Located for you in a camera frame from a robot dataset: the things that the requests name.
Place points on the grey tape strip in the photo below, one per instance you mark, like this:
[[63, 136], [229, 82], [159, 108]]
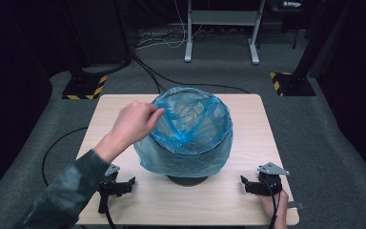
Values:
[[298, 205]]

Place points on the grey metal stand frame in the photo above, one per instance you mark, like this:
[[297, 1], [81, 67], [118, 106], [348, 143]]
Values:
[[222, 17]]

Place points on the person's left hand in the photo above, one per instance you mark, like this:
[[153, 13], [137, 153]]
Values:
[[133, 122]]

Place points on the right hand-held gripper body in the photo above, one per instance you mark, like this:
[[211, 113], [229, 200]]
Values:
[[270, 184]]

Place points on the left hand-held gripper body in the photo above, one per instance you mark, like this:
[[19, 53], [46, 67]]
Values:
[[108, 187]]

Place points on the blue plastic bag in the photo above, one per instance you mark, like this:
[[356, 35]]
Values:
[[187, 159]]

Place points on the black stand with striped base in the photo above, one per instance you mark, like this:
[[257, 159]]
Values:
[[85, 87], [294, 84]]

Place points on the dark side table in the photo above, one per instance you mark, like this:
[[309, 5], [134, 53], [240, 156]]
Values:
[[286, 10]]

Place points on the black mesh wastebasket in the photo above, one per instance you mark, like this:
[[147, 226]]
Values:
[[187, 181]]

